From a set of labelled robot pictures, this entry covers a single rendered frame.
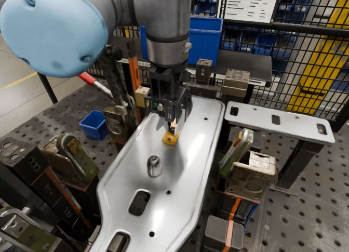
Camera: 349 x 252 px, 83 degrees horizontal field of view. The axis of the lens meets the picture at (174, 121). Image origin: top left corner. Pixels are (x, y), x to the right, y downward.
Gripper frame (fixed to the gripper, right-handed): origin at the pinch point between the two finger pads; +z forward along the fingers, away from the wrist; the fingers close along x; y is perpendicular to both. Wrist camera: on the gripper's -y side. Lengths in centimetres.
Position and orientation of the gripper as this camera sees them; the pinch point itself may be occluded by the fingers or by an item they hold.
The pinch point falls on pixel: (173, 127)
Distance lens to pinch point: 52.0
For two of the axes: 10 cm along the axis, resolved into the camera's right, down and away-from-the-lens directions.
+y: -3.3, 6.5, -6.9
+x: 9.4, 2.2, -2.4
